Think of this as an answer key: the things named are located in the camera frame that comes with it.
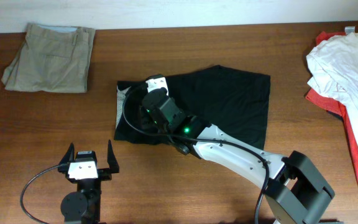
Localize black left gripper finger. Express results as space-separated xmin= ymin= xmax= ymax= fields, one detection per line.
xmin=107 ymin=140 xmax=119 ymax=173
xmin=59 ymin=143 xmax=75 ymax=165

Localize black shorts garment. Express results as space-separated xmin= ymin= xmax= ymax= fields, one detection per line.
xmin=114 ymin=65 xmax=270 ymax=149

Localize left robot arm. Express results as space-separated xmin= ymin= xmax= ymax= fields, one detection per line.
xmin=58 ymin=141 xmax=119 ymax=224

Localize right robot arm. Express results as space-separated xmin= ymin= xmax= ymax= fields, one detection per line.
xmin=141 ymin=87 xmax=335 ymax=224

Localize folded khaki trousers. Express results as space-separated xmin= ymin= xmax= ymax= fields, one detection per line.
xmin=1 ymin=23 xmax=96 ymax=93

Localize red garment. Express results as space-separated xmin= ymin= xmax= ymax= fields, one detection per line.
xmin=305 ymin=30 xmax=358 ymax=217

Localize white t-shirt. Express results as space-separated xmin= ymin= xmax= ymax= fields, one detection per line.
xmin=306 ymin=32 xmax=358 ymax=146

